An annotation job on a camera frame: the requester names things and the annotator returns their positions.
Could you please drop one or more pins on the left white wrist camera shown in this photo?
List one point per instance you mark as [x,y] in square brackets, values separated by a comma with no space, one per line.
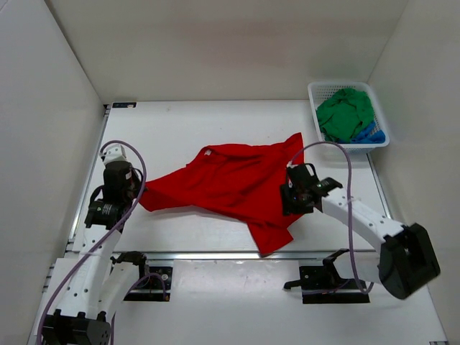
[113,153]

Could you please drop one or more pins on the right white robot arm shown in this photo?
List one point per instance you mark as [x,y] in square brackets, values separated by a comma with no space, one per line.
[403,260]

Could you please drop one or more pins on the white plastic basket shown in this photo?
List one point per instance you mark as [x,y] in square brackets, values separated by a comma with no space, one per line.
[320,91]

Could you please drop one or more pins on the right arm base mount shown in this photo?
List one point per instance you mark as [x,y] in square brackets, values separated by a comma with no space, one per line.
[321,284]

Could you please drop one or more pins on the blue t shirt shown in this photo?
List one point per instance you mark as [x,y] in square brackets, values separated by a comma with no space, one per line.
[369,135]

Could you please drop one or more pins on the dark label sticker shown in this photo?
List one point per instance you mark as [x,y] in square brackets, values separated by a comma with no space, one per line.
[124,105]

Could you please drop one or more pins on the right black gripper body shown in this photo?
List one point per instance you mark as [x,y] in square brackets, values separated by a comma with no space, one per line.
[292,201]

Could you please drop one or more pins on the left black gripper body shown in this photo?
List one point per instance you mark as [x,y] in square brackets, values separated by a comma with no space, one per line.
[135,184]

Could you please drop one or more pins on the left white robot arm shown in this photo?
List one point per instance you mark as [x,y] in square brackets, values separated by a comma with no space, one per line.
[80,309]

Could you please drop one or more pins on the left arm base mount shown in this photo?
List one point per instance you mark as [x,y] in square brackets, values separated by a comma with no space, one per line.
[155,281]

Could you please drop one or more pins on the green t shirt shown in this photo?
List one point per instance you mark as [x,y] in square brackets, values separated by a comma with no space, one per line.
[345,116]

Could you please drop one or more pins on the red t shirt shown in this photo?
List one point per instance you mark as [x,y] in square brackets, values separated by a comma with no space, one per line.
[239,181]

